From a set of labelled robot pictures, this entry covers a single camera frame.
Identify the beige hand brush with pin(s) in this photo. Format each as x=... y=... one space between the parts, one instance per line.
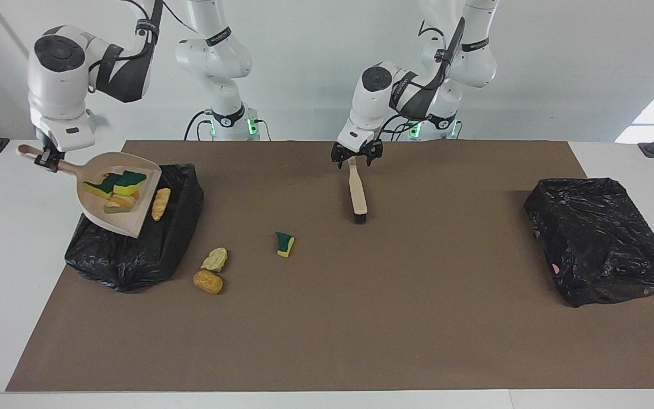
x=357 y=193

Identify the small green yellow sponge wedge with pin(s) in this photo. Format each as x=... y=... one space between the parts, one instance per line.
x=286 y=245

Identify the striped orange croissant toy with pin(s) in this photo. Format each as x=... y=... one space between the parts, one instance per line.
x=161 y=203

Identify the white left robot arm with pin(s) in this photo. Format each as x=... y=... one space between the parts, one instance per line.
x=378 y=96

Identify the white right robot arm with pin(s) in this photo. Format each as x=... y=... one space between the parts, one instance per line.
x=60 y=79

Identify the black bagged bin pink patch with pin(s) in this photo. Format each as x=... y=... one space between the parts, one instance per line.
x=599 y=238

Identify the brown bread roll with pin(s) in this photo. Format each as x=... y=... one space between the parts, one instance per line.
x=208 y=282

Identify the beige plastic dustpan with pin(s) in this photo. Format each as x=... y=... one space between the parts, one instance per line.
x=128 y=221

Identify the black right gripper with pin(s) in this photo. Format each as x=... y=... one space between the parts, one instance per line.
x=53 y=150

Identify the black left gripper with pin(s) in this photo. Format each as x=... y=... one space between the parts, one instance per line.
x=358 y=150

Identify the brown table mat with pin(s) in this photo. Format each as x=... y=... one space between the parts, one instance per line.
x=327 y=352

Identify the pale chip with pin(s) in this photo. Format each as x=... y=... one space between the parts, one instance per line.
x=118 y=205
x=215 y=260

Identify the yellow green sponge piece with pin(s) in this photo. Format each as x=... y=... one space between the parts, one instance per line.
x=131 y=180
x=100 y=187

